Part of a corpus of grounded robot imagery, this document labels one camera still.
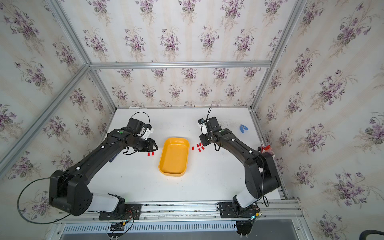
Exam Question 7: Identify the yellow plastic storage tray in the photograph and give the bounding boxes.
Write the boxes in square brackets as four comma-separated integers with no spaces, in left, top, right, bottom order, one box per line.
[159,137,190,177]

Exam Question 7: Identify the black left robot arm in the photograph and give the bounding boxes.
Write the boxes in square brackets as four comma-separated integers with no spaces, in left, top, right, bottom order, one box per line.
[17,128,158,224]

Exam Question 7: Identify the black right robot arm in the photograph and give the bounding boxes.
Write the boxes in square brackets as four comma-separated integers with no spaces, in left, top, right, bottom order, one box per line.
[199,129,281,209]

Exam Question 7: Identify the blue plastic clip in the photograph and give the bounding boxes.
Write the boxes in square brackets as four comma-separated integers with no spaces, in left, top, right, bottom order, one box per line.
[240,125,249,134]

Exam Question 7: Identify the pink pen cup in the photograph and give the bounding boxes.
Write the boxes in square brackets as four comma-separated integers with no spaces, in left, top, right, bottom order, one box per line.
[260,144,275,158]

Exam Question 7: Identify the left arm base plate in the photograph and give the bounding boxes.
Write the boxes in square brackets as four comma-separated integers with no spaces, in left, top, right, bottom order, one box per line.
[98,204,143,221]

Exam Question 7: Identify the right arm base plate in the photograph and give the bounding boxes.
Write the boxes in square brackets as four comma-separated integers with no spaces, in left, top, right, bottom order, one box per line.
[216,201,261,220]

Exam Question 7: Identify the aluminium mounting rail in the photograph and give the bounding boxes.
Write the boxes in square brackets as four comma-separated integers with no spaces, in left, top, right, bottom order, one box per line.
[53,198,304,224]

